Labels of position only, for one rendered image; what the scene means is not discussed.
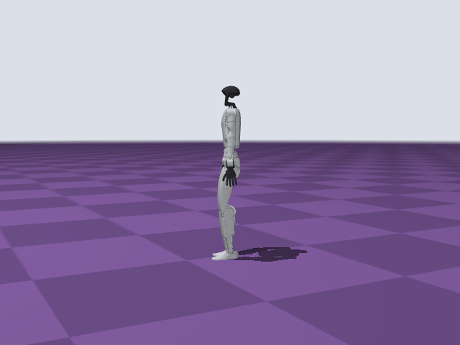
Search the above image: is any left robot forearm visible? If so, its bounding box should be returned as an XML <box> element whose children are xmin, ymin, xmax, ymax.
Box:
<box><xmin>226</xmin><ymin>133</ymin><xmax>236</xmax><ymax>167</ymax></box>

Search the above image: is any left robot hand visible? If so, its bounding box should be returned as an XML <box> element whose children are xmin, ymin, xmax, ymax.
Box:
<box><xmin>222</xmin><ymin>161</ymin><xmax>237</xmax><ymax>187</ymax></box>

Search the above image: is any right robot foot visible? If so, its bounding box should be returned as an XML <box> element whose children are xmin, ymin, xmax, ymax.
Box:
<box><xmin>212</xmin><ymin>250</ymin><xmax>239</xmax><ymax>256</ymax></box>

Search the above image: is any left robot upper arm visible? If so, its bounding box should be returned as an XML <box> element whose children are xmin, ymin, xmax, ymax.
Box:
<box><xmin>224</xmin><ymin>109</ymin><xmax>236</xmax><ymax>142</ymax></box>

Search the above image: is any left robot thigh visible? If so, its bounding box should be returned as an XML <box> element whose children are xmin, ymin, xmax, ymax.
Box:
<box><xmin>217</xmin><ymin>164</ymin><xmax>241</xmax><ymax>217</ymax></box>

